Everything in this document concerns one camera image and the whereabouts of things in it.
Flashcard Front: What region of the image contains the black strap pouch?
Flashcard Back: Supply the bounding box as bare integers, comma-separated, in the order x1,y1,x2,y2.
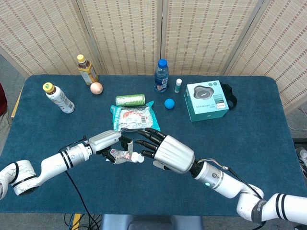
220,83,238,110

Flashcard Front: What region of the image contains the white plastic bottle cap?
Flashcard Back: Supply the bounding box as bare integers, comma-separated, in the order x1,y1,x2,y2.
131,152,145,163

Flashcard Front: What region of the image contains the teal snack packet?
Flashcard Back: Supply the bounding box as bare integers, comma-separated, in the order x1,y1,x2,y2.
109,100,161,133

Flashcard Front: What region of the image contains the yellow label tea bottle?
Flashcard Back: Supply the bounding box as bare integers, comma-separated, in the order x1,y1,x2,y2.
77,54,99,86

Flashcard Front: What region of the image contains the grey sneaker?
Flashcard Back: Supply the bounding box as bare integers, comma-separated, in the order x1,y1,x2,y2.
295,147,307,173

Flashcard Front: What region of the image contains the white floral toothpaste tube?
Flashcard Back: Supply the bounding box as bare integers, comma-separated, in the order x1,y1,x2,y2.
109,148,135,165

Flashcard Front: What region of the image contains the blue ball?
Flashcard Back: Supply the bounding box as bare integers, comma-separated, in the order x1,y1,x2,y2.
164,98,176,110

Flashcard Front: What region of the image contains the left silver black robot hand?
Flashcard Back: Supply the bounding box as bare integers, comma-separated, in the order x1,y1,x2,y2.
88,130,134,164

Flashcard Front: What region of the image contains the green drink can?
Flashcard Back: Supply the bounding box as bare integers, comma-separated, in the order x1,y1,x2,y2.
115,93,146,107

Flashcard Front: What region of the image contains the blue table cloth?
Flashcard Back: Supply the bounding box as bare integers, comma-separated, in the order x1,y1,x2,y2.
0,74,295,218

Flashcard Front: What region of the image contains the woven bamboo folding screen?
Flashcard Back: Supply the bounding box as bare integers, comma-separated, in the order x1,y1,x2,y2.
0,0,307,113

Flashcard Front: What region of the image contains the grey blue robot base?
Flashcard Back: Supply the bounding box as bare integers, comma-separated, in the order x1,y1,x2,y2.
102,214,204,230

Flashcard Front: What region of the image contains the teal product box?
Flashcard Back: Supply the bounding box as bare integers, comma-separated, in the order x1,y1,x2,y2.
184,80,229,122

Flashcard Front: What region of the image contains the blue-capped water bottle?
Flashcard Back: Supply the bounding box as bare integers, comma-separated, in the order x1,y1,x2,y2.
154,58,170,93

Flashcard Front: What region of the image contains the white label drink bottle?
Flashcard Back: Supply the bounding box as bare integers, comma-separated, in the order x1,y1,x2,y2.
42,82,75,114

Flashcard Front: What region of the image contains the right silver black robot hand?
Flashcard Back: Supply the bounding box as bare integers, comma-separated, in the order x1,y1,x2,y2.
135,127,195,173

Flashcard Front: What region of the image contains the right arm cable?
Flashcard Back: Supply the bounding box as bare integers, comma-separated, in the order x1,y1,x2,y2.
203,158,267,227

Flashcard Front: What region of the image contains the floor cable bundle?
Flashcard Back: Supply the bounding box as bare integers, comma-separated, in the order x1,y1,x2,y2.
64,213,103,230

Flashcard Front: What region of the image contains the pale pink ball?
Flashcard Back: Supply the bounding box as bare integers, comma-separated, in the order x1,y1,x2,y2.
90,82,104,95

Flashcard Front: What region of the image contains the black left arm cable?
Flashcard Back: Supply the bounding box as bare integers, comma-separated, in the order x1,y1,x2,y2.
59,136,101,230

